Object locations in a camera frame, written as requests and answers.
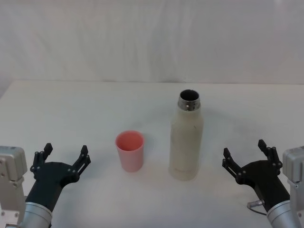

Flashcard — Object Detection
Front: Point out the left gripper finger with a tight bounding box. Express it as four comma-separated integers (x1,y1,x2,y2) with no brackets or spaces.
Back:
67,144,92,183
30,142,54,179

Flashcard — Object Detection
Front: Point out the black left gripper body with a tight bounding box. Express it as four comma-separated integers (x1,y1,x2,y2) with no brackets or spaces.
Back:
25,161,80,211

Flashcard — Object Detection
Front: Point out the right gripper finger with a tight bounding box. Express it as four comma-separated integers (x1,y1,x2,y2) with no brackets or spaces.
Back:
222,147,248,184
257,139,284,176

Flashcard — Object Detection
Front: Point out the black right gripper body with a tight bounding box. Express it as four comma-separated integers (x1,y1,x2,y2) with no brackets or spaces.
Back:
236,160,291,210

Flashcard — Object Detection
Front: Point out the cream vacuum bottle steel neck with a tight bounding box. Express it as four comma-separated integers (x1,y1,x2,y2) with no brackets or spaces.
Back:
168,89,205,182

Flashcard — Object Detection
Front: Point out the white table cloth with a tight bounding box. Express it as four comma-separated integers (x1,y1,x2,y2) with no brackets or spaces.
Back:
0,80,304,228

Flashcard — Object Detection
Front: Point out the pink plastic cup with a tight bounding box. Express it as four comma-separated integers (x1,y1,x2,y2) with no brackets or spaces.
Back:
114,130,145,173

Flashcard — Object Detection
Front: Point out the white curtain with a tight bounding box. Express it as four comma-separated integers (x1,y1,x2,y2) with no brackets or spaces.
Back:
0,0,304,84

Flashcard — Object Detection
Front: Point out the thin cable with silver plug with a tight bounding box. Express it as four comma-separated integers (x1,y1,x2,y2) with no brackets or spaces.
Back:
247,199,268,210

